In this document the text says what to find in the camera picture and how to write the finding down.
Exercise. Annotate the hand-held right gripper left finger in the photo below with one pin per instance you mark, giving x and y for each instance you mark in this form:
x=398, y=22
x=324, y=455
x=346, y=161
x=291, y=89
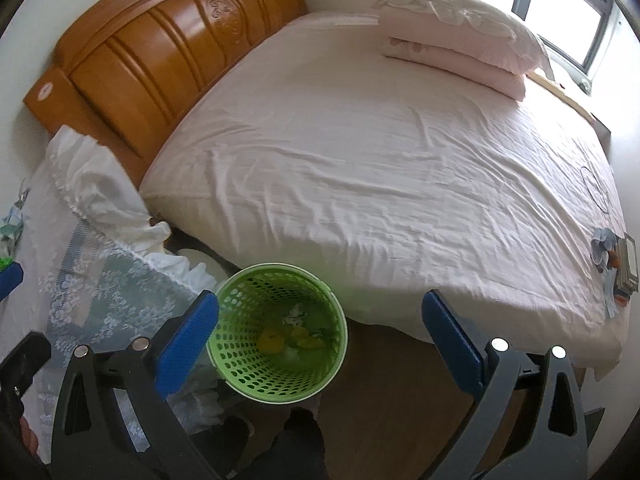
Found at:
x=187, y=345

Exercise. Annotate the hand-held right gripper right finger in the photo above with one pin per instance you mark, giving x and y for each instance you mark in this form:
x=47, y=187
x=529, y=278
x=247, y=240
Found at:
x=452, y=345

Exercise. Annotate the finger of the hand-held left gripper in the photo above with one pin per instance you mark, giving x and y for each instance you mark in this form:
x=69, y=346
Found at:
x=10, y=281
x=25, y=360

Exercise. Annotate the green perforated plastic basket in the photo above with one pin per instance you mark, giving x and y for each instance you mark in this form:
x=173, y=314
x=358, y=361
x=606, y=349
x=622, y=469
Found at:
x=240, y=305

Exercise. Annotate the person's left hand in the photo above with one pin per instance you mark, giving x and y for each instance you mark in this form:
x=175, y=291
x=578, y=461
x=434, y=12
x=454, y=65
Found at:
x=28, y=432

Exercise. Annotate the crumpled green white wrapper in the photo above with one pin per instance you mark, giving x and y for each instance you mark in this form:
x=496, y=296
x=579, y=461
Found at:
x=11, y=230

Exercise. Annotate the yellow crumpled wrapper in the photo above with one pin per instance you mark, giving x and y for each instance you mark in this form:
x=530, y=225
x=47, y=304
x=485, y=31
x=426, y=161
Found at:
x=272, y=342
x=309, y=342

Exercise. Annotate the white crumpled tissue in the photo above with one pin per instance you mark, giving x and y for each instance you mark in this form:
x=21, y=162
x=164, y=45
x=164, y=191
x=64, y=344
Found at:
x=297, y=314

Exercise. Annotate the person's dark trouser leg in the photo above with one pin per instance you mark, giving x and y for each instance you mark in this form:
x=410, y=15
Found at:
x=300, y=447

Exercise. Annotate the crumpled blue white wrapper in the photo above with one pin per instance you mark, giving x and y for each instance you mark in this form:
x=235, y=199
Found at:
x=602, y=247

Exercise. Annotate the flat grey box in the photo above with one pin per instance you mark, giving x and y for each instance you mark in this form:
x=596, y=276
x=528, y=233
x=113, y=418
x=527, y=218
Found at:
x=627, y=267

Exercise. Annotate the carved wooden headboard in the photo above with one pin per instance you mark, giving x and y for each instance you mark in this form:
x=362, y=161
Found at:
x=150, y=50

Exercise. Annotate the wooden window ledge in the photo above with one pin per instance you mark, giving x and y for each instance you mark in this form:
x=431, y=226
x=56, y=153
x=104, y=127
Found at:
x=565, y=94

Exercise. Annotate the folded pink quilt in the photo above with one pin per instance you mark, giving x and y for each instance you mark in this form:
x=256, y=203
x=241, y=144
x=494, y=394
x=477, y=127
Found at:
x=450, y=57

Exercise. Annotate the pink pillows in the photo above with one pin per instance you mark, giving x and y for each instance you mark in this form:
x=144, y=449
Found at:
x=465, y=15

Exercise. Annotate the window with dark frame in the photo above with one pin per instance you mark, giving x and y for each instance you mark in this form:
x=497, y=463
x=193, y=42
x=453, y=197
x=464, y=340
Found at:
x=575, y=15

